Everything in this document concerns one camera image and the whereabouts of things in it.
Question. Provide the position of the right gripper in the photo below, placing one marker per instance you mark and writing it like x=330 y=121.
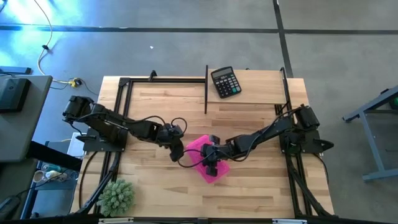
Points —
x=214 y=154

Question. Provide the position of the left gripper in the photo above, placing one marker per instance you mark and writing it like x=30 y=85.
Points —
x=172 y=138

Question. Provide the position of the pink-lidded clear pencil box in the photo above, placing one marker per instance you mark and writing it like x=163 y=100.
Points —
x=194 y=149

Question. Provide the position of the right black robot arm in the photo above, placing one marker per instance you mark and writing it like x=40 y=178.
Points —
x=273 y=129

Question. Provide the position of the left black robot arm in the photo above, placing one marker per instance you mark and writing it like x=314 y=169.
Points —
x=105 y=123

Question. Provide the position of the black metal shelf leg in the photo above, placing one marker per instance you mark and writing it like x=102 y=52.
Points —
x=206 y=93
x=283 y=84

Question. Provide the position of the green succulent white pot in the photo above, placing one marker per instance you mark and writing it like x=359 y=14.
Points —
x=115 y=197

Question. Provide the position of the black desk calculator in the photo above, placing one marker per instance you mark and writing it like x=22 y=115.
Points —
x=226 y=82

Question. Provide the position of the wooden riser shelf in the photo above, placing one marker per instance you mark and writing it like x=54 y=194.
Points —
x=261 y=87

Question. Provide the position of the white box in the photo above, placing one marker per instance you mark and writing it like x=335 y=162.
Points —
x=74 y=146

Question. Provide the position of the black side table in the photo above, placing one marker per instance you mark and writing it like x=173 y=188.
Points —
x=53 y=155

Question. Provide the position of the clear plastic bottle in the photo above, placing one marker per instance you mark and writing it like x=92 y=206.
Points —
x=49 y=175

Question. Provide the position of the grey desk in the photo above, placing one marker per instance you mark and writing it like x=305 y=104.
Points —
x=18 y=133

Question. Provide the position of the grey metal table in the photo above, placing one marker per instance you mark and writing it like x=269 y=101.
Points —
x=370 y=140

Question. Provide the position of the black box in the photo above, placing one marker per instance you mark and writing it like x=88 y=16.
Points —
x=12 y=93

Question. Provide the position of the black flat device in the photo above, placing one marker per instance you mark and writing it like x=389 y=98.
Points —
x=15 y=70

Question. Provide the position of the black aluminium table frame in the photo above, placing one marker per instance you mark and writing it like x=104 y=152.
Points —
x=168 y=80

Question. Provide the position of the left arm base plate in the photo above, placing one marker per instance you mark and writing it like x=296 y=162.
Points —
x=93 y=144

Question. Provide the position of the silver frame bracket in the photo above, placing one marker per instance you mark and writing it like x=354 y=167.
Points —
x=289 y=221
x=115 y=221

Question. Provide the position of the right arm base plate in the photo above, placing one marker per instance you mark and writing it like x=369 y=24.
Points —
x=314 y=146

